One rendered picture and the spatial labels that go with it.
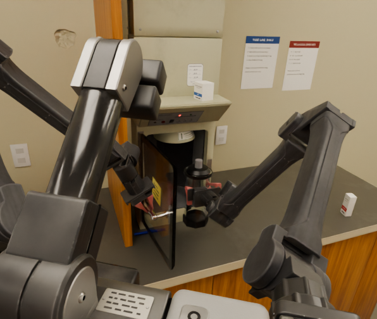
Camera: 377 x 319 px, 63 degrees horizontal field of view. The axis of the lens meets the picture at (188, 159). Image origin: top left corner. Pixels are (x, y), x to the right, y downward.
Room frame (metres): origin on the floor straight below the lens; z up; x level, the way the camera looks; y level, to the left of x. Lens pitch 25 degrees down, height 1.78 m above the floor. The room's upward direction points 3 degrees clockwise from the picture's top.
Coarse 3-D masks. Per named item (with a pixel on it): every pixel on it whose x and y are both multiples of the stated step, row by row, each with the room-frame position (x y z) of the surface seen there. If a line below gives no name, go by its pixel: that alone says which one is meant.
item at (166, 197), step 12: (144, 144) 0.99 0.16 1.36; (144, 156) 0.99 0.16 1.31; (156, 156) 0.89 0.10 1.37; (144, 168) 1.00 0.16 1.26; (156, 168) 0.89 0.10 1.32; (168, 168) 0.80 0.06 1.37; (156, 180) 0.89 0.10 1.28; (168, 180) 0.80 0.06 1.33; (168, 192) 0.80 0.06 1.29; (156, 204) 0.89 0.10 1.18; (168, 204) 0.80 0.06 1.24; (144, 216) 1.01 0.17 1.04; (168, 216) 0.80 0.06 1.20; (156, 228) 0.89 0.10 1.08; (168, 228) 0.80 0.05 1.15; (156, 240) 0.89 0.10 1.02; (168, 240) 0.80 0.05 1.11; (168, 252) 0.79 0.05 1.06; (168, 264) 0.79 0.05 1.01
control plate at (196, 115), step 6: (162, 114) 1.00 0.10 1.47; (168, 114) 1.01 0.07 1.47; (174, 114) 1.02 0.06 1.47; (180, 114) 1.03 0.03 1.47; (186, 114) 1.04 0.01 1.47; (192, 114) 1.05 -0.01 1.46; (198, 114) 1.06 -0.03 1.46; (150, 120) 1.01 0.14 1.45; (156, 120) 1.02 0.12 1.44; (162, 120) 1.03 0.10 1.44; (168, 120) 1.04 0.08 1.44; (174, 120) 1.05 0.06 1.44; (180, 120) 1.07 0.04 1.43; (186, 120) 1.08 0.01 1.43; (192, 120) 1.09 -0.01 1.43
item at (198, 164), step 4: (196, 160) 1.02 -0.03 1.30; (200, 160) 1.02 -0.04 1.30; (192, 164) 1.05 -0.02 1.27; (196, 164) 1.02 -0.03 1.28; (200, 164) 1.01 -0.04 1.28; (188, 168) 1.01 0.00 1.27; (192, 168) 1.01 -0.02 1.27; (196, 168) 1.01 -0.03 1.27; (200, 168) 1.01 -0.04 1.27; (204, 168) 1.01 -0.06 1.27; (208, 168) 1.02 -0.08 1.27; (188, 172) 1.00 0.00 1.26; (192, 172) 0.99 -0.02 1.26; (196, 172) 0.99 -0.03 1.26; (200, 172) 0.99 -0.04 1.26; (204, 172) 0.99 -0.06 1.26; (208, 172) 1.00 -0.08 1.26
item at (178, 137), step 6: (174, 132) 1.14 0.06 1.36; (180, 132) 1.15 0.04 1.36; (186, 132) 1.16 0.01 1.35; (192, 132) 1.20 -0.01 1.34; (156, 138) 1.16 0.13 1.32; (162, 138) 1.14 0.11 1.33; (168, 138) 1.14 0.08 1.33; (174, 138) 1.13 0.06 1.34; (180, 138) 1.14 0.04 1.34; (186, 138) 1.15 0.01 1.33; (192, 138) 1.18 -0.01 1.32
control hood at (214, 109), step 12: (180, 96) 1.11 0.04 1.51; (192, 96) 1.12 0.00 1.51; (216, 96) 1.14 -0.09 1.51; (168, 108) 0.98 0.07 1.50; (180, 108) 1.00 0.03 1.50; (192, 108) 1.02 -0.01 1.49; (204, 108) 1.04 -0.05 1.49; (216, 108) 1.06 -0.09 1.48; (144, 120) 1.00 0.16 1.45; (204, 120) 1.12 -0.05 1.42; (216, 120) 1.14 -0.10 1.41
